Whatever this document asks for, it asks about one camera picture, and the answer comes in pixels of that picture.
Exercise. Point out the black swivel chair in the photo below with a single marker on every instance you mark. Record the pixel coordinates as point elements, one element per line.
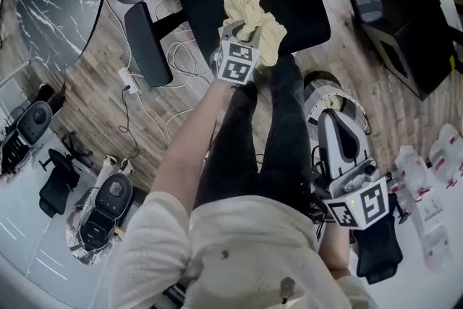
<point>58,173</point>

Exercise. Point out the person's dark trousers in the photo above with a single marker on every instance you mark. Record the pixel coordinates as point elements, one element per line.
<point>282,126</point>

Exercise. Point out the white power strip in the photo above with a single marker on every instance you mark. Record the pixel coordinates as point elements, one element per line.
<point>128,79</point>

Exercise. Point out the white water dispenser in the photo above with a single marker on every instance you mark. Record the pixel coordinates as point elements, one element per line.
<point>434,228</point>

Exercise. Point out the black backpack device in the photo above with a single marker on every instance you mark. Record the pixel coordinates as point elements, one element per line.
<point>108,199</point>
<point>32,123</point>

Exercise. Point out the curved white desk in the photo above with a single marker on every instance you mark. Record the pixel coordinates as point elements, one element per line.
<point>29,249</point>

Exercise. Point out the person's white shirt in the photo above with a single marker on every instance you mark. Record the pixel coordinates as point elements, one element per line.
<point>246,246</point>

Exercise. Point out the grey clip microphone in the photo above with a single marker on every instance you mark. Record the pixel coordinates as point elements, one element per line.
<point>287,287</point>

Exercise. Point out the group of clear water bottles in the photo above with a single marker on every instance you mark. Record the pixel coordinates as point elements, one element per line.
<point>412,170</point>

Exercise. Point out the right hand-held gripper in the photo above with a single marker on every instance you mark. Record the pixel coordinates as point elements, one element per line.
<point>361,202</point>

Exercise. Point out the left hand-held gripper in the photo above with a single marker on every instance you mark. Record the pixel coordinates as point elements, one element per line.
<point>235,65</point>

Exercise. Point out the person's right forearm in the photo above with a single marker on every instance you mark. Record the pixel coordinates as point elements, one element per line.
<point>334,249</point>

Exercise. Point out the white woven laundry basket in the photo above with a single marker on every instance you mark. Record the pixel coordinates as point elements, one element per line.
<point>313,101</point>

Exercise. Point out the person's left forearm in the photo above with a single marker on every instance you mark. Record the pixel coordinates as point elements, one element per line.
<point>191,148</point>

